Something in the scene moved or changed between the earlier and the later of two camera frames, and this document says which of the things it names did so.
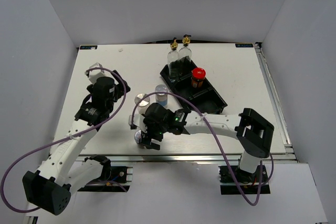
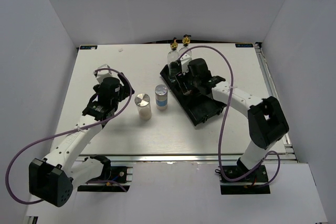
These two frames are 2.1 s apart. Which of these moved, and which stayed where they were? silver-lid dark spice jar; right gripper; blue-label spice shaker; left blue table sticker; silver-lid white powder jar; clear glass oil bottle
Moved: right gripper; silver-lid dark spice jar
Stayed: left blue table sticker; clear glass oil bottle; blue-label spice shaker; silver-lid white powder jar
